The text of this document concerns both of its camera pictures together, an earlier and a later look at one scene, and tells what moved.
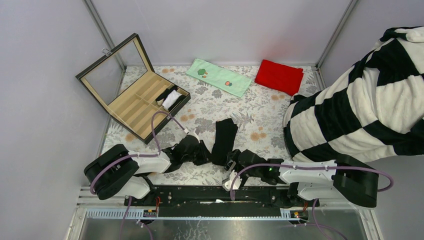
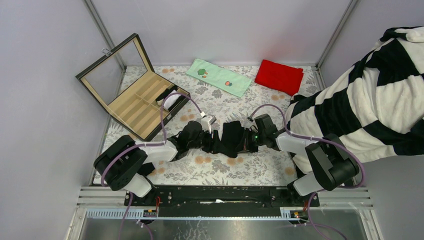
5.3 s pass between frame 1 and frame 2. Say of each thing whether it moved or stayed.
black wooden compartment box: stayed
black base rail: stayed
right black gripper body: moved
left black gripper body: moved
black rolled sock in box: stayed
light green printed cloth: stayed
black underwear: moved
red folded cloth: stayed
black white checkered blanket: stayed
